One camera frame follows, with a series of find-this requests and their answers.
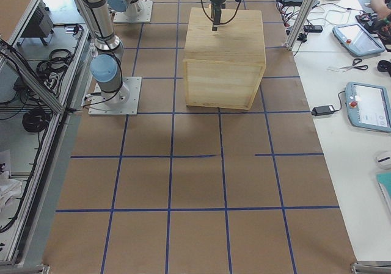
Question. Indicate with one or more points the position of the black power brick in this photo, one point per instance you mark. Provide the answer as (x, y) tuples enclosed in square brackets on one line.
[(323, 110)]

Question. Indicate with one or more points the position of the teach pendant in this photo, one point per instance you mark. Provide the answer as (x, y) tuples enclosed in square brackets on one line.
[(357, 40), (368, 106)]

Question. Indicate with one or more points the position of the aluminium frame post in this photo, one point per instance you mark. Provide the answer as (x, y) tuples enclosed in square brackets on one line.
[(298, 24)]

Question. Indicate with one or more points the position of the aluminium side frame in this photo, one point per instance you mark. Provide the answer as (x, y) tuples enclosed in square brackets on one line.
[(43, 44)]

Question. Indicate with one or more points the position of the upper teach pendant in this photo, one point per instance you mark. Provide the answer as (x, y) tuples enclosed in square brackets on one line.
[(357, 40)]

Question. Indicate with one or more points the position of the black scissors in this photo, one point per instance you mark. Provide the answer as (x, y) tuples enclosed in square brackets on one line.
[(355, 65)]

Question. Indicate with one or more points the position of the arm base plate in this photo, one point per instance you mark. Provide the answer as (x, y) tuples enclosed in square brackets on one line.
[(125, 102), (145, 16)]

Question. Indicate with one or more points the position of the wooden drawer cabinet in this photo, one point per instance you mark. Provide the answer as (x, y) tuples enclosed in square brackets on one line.
[(224, 68)]

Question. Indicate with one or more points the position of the lower teach pendant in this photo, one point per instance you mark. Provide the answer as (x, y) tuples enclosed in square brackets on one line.
[(368, 106)]

